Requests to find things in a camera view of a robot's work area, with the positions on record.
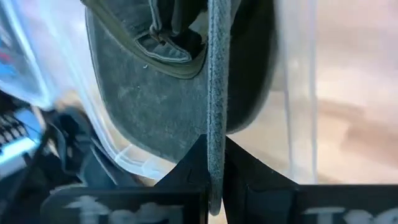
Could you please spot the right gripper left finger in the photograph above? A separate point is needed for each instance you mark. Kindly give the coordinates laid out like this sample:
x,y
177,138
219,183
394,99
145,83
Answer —
x,y
124,205

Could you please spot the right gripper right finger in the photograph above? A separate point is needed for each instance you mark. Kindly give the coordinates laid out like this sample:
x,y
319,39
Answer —
x,y
264,202

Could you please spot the clear plastic bin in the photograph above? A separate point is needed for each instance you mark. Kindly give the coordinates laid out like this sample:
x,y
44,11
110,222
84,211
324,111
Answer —
x,y
133,158

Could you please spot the olive green baseball cap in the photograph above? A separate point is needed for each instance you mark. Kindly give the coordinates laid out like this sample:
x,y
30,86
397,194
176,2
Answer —
x,y
149,105

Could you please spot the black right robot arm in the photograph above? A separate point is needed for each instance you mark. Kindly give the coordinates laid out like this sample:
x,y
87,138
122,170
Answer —
x,y
77,149

